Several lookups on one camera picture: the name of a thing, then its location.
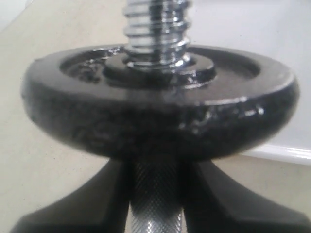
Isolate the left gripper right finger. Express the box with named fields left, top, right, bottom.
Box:
left=182, top=161, right=311, bottom=233

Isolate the black far weight plate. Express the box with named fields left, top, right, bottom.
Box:
left=21, top=44, right=299, bottom=162

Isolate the chrome threaded dumbbell bar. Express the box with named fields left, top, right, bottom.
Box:
left=123, top=0, right=190, bottom=233

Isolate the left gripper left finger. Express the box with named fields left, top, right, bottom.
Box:
left=12, top=160, right=132, bottom=233

